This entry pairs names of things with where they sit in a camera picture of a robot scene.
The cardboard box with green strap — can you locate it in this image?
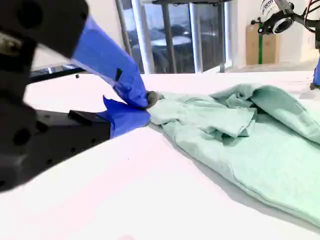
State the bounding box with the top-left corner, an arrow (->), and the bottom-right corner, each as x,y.
245,23 -> 280,66

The glass window wall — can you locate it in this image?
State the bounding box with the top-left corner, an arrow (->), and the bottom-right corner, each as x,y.
122,0 -> 232,74

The arm red white wire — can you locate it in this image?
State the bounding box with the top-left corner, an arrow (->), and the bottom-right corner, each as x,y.
302,0 -> 320,32

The grey metal pole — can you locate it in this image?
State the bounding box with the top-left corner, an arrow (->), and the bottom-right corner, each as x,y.
115,0 -> 135,57

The camera black stalk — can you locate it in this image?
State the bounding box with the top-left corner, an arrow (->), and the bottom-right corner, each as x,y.
287,6 -> 320,29

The pale green T-shirt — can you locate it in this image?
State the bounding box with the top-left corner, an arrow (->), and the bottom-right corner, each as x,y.
146,83 -> 320,229

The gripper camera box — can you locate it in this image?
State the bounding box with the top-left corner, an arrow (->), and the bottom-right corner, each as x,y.
259,0 -> 301,35

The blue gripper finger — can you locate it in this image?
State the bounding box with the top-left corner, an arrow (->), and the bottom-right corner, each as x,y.
309,56 -> 320,91
36,94 -> 152,176
0,0 -> 161,109

